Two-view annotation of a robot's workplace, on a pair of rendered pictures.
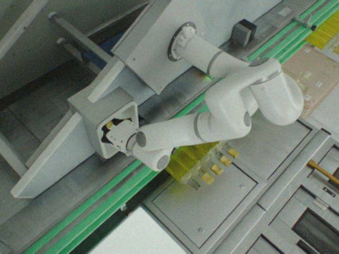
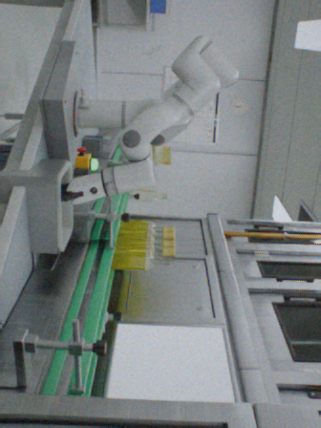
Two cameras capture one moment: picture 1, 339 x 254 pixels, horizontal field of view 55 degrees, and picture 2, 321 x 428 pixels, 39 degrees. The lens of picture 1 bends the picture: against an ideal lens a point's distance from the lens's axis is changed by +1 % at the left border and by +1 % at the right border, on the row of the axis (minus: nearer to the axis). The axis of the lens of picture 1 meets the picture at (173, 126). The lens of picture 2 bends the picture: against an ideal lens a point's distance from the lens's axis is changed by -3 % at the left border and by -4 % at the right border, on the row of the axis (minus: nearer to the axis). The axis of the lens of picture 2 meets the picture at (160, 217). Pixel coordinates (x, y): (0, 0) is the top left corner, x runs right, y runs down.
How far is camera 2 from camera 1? 104 cm
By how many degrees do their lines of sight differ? 45
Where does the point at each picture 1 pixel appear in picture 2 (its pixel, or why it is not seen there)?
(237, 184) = (190, 267)
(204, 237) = (209, 310)
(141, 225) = (138, 334)
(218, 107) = (195, 62)
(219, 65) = (132, 106)
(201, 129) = (185, 96)
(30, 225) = not seen: hidden behind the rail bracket
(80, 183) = (47, 292)
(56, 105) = not seen: outside the picture
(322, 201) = (262, 251)
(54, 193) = (25, 311)
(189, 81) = not seen: hidden behind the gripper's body
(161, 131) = (152, 115)
